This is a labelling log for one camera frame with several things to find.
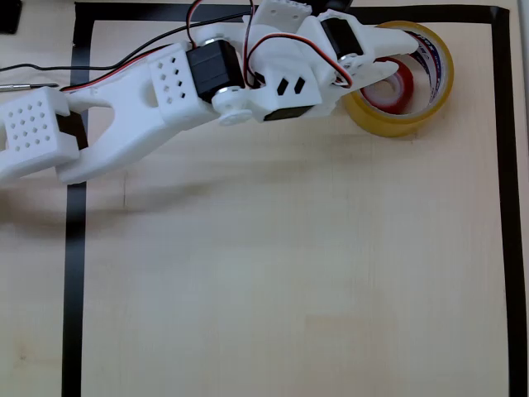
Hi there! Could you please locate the small red tape roll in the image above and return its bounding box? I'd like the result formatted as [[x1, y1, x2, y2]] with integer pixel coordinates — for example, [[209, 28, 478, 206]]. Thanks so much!
[[359, 56, 415, 116]]

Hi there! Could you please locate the big yellow tape roll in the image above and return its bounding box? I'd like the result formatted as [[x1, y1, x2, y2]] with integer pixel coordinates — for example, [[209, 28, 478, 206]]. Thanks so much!
[[342, 20, 455, 138]]

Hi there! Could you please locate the black webcam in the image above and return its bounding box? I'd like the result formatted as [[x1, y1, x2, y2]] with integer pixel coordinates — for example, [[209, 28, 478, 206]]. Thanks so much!
[[309, 0, 352, 12]]

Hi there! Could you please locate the black box-shaped object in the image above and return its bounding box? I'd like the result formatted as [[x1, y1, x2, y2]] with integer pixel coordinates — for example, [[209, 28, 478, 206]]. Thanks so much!
[[0, 0, 22, 35]]

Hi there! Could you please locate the red black servo wire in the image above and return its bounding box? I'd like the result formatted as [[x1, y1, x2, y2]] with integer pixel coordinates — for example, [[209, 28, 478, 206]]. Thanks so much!
[[60, 43, 174, 93], [186, 0, 260, 90], [243, 33, 355, 88]]

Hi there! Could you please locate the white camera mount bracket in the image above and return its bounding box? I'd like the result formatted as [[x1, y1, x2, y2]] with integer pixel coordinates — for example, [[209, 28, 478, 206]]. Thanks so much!
[[254, 0, 315, 32]]

